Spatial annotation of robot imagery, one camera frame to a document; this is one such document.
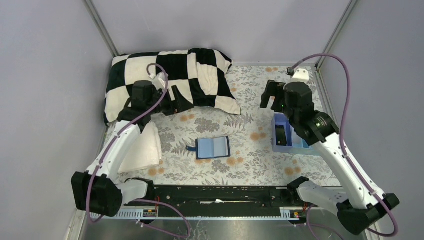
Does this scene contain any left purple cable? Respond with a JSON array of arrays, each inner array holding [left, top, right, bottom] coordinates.
[[85, 63, 192, 240]]

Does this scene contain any black white checkered pillow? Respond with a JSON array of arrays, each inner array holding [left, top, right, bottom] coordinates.
[[103, 48, 242, 125]]

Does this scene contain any floral patterned bed sheet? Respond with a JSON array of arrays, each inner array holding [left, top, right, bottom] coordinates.
[[114, 66, 340, 187]]

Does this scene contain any blue plastic compartment tray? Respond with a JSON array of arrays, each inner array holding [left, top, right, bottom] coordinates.
[[271, 113, 320, 156]]

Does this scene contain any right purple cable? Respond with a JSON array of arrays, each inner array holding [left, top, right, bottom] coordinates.
[[286, 53, 400, 240]]

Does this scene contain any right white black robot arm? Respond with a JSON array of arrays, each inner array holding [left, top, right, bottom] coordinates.
[[260, 80, 400, 236]]

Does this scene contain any blue leather card holder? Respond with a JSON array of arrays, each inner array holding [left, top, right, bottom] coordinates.
[[185, 136, 231, 160]]

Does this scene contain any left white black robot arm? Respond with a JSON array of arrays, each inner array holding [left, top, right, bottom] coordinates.
[[71, 80, 193, 217]]

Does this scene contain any purple cable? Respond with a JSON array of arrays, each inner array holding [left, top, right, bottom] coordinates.
[[85, 63, 192, 240], [286, 53, 400, 240]]

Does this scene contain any black card in tray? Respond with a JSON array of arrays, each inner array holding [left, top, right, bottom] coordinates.
[[275, 125, 287, 146]]

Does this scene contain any folded white towel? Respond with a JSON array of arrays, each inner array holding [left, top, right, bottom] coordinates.
[[118, 122, 162, 174]]

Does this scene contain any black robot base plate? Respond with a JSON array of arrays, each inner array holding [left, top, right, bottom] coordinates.
[[127, 185, 310, 216]]

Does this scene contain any slotted grey cable duct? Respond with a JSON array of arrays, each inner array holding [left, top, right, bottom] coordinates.
[[103, 206, 301, 222]]

